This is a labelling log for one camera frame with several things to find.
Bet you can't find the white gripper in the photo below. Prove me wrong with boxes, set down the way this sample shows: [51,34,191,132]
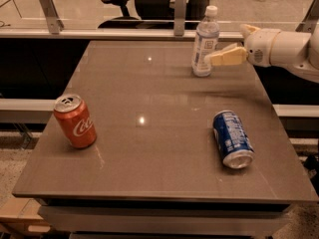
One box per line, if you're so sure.
[204,24,281,67]

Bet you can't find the clear plastic water bottle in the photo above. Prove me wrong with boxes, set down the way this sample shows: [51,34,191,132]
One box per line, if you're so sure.
[191,5,219,77]

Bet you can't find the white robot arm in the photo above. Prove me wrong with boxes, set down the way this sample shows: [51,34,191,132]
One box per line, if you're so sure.
[204,24,319,83]

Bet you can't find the black office chair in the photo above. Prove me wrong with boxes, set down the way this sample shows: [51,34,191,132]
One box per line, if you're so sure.
[99,0,209,30]

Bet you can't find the blue Pepsi can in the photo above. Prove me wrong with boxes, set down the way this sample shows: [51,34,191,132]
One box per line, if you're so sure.
[212,111,254,169]

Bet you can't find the glass partition panel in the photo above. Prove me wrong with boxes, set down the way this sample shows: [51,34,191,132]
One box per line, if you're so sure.
[0,0,318,38]

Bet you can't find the red Coca-Cola can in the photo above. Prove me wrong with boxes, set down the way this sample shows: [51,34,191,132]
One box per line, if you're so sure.
[54,94,97,148]

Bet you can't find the right metal glass bracket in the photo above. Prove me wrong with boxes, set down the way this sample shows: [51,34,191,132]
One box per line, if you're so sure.
[296,0,319,34]

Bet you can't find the metal glass bracket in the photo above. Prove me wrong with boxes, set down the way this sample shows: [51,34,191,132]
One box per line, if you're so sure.
[173,0,186,37]
[39,0,64,34]
[296,0,319,34]

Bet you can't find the middle metal glass bracket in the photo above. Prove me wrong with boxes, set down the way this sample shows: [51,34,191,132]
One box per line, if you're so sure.
[173,0,186,37]

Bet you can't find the left metal glass bracket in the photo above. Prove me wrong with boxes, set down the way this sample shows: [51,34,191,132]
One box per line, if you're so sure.
[39,0,64,34]

